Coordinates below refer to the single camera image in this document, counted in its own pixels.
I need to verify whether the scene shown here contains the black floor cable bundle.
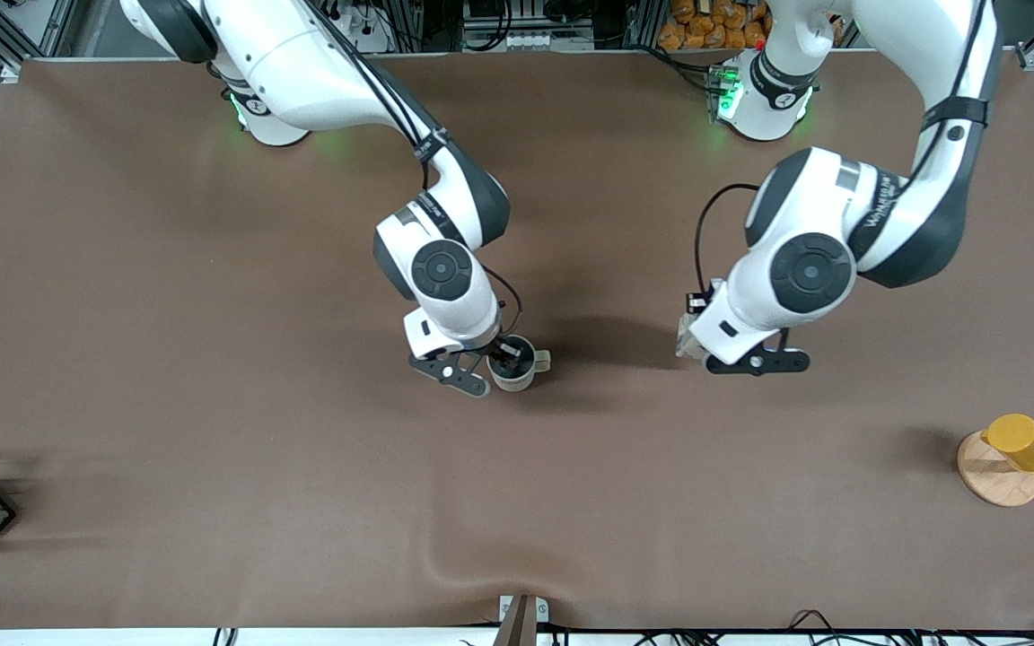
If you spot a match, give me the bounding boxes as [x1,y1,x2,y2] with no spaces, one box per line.
[553,609,1034,646]

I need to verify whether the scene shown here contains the blue milk carton green cap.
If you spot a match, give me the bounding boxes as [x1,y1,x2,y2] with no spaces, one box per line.
[675,311,708,361]

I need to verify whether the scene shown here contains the cream ceramic mug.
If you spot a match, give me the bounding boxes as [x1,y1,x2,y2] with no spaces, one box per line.
[486,335,553,394]

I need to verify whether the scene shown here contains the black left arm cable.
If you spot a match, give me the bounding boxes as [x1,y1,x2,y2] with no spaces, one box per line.
[693,183,762,299]

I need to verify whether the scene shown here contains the metal table bracket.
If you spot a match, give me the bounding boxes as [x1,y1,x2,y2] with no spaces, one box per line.
[497,594,550,646]

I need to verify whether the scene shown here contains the round wooden cup stand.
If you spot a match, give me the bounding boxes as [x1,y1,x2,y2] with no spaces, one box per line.
[958,431,1034,508]

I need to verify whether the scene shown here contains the white power strip black plugs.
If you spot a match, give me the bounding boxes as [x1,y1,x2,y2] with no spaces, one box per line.
[329,0,394,55]

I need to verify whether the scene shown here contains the yellow plastic cup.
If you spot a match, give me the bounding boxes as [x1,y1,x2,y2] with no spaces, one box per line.
[981,414,1034,475]

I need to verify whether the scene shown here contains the orange snack bag pile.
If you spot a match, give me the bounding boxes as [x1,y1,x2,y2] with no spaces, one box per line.
[657,0,771,52]

